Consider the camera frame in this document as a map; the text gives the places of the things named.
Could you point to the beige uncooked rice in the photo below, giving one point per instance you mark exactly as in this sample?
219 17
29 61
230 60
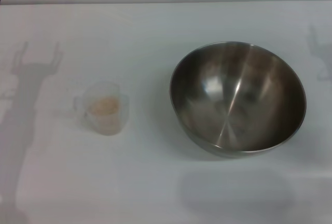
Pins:
103 107

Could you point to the clear plastic measuring cup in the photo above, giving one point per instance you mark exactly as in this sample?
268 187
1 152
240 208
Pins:
123 110

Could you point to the stainless steel mixing bowl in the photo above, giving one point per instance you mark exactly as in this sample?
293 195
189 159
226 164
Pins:
233 99

